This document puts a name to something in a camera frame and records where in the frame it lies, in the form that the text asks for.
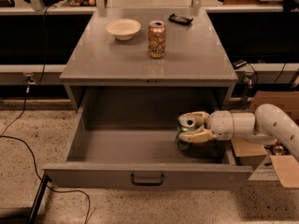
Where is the white paper bowl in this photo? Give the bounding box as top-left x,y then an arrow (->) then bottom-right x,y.
106,19 -> 141,41

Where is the black metal floor bar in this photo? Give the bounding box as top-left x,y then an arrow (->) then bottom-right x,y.
26,174 -> 50,224

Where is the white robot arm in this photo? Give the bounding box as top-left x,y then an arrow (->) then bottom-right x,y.
178,104 -> 299,161

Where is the black drawer handle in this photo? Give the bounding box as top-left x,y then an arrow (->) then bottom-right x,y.
130,174 -> 164,187

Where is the black floor cable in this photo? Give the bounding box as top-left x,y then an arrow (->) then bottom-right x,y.
0,5 -> 92,224

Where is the open grey top drawer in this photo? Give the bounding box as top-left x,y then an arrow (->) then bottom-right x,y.
44,87 -> 252,190

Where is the orange soda can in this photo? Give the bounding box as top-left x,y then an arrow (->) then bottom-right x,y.
148,21 -> 166,59

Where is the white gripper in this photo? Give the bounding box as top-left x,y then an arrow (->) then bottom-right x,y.
179,111 -> 235,143

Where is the grey metal cabinet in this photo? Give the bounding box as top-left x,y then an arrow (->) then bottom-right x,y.
60,7 -> 237,106

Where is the cardboard box with cans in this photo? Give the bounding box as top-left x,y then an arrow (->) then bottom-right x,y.
232,91 -> 299,189

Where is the black snack bar wrapper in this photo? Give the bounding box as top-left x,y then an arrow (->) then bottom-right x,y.
168,14 -> 193,26

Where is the green soda can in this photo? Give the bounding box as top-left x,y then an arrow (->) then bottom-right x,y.
176,114 -> 198,150

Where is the small black device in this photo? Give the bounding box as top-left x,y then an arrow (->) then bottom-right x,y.
232,59 -> 247,70

